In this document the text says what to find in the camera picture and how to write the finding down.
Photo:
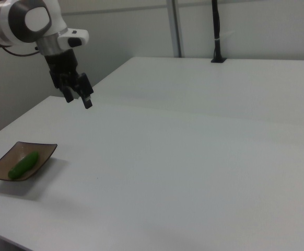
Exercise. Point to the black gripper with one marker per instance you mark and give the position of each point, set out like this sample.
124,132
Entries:
62,65

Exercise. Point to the green cucumber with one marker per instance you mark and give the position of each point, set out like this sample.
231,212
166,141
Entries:
24,165

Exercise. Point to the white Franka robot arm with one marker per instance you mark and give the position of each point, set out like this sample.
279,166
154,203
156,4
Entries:
24,21

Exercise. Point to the square brown ceramic plate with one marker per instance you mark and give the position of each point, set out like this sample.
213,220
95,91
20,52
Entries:
3,167

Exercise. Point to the black camera stand pole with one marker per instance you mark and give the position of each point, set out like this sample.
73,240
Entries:
216,31

